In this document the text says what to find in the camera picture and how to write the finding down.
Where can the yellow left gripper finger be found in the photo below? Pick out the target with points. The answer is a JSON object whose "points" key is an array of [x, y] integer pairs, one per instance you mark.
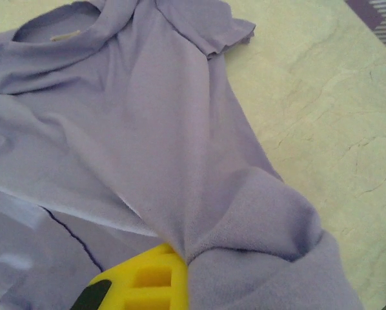
{"points": [[154, 281]]}

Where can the purple t-shirt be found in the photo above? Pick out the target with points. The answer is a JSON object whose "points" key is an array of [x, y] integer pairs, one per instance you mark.
{"points": [[148, 129]]}

